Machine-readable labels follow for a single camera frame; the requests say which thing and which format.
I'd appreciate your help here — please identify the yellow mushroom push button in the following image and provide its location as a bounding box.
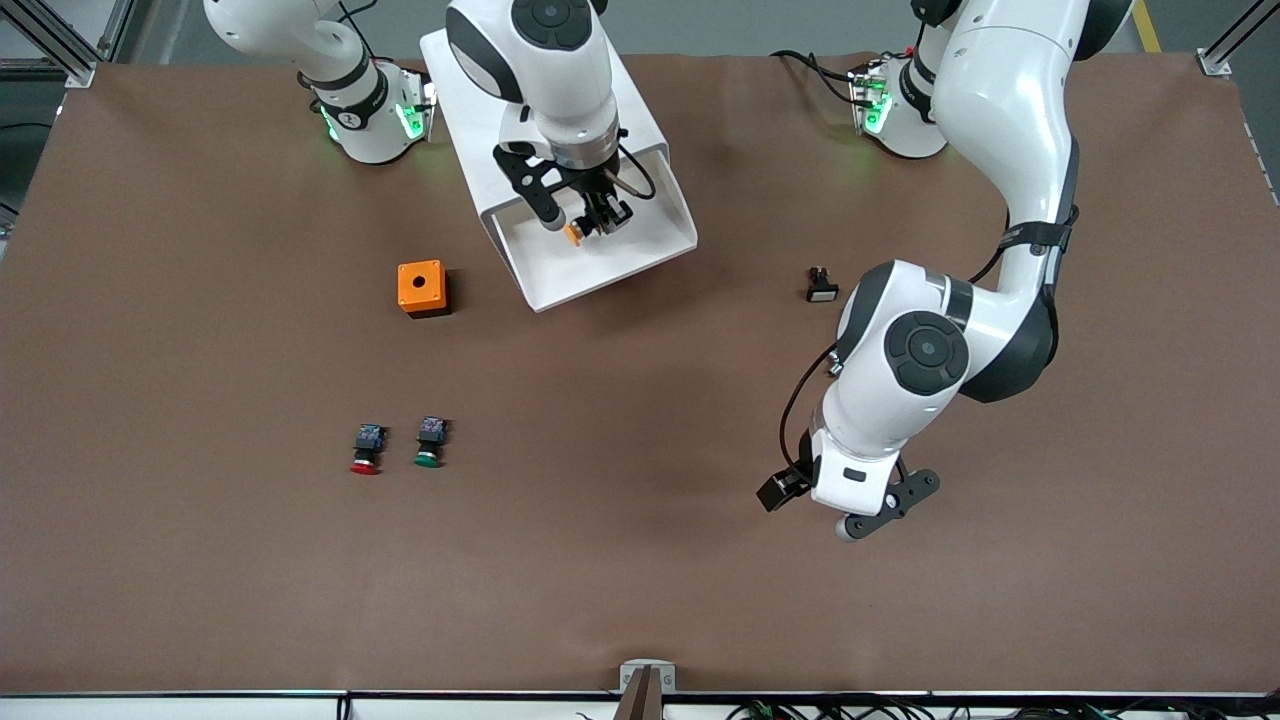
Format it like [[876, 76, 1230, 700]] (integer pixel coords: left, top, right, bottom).
[[563, 210, 616, 248]]

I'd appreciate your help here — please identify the white plastic drawer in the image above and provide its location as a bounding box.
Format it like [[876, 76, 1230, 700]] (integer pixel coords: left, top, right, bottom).
[[490, 150, 699, 313]]

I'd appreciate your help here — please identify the white drawer cabinet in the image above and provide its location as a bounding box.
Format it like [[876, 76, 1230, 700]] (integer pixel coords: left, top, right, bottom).
[[420, 28, 669, 231]]

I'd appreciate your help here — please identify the green mushroom push button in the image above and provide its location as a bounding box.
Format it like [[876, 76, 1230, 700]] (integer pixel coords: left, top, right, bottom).
[[413, 415, 449, 469]]

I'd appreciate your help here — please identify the red mushroom push button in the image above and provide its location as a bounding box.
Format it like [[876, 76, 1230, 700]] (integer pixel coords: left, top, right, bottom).
[[350, 423, 389, 477]]

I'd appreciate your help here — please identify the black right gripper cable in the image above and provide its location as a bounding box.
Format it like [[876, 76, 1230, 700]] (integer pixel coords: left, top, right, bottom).
[[612, 143, 658, 201]]

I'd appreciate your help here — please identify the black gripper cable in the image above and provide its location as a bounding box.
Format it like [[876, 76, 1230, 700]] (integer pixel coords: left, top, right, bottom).
[[780, 345, 841, 481], [612, 143, 658, 201]]

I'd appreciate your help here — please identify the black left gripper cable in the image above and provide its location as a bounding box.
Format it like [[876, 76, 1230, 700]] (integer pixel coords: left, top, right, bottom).
[[780, 345, 841, 481]]

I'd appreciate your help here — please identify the orange button enclosure box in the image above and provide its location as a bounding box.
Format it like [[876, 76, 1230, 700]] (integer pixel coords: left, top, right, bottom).
[[397, 260, 452, 320]]

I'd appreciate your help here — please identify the metal bracket with post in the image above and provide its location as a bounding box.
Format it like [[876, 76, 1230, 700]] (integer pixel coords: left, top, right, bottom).
[[615, 658, 677, 720]]

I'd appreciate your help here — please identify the black arm base cable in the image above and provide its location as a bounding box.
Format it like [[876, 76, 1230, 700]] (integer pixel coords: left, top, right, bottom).
[[770, 48, 866, 106]]

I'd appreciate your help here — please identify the aluminium frame post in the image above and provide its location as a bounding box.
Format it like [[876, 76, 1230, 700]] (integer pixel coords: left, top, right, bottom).
[[1200, 0, 1280, 78], [0, 0, 136, 89]]

